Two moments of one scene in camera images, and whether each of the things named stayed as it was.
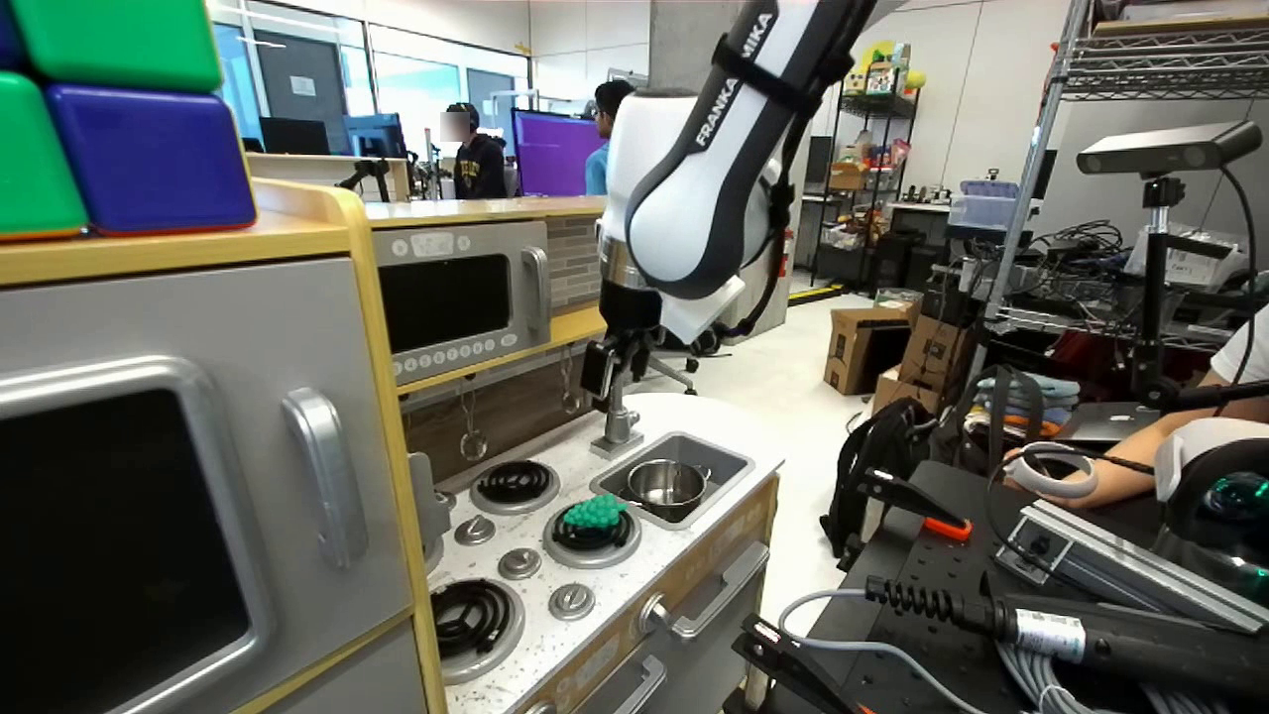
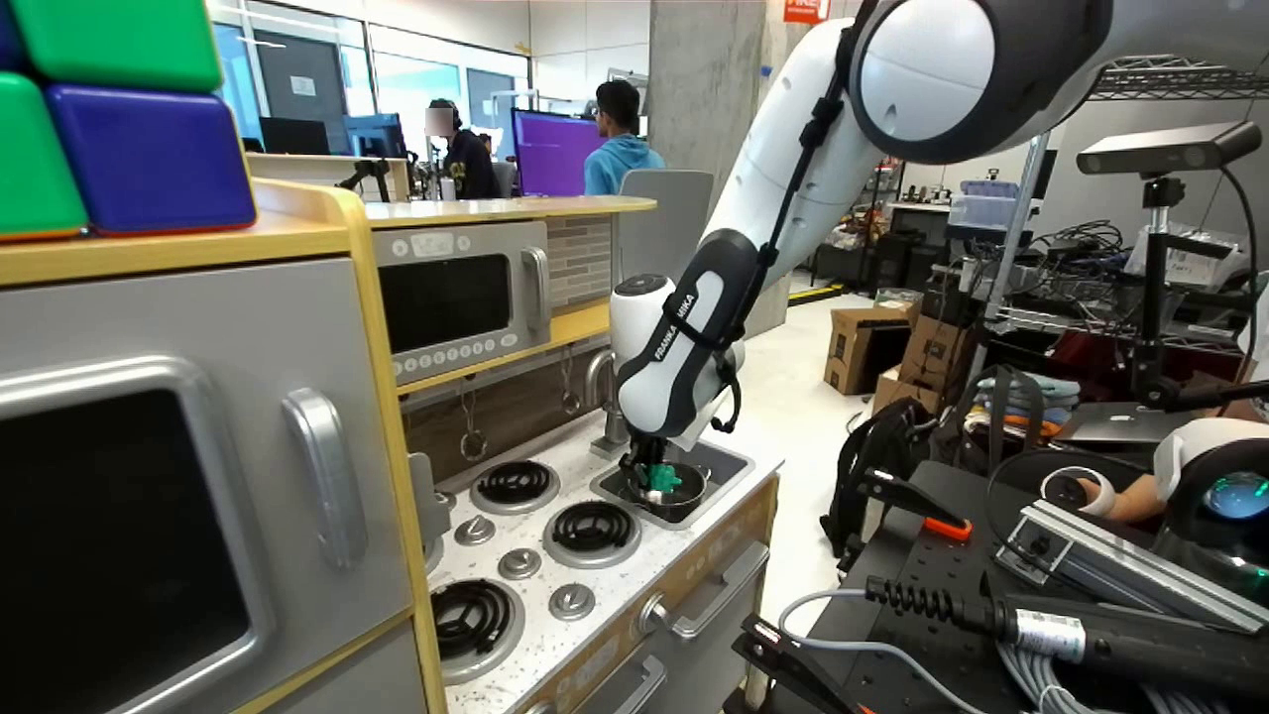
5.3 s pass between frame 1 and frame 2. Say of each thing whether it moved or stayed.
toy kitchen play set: stayed
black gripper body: moved
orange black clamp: stayed
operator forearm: moved
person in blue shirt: stayed
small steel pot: stayed
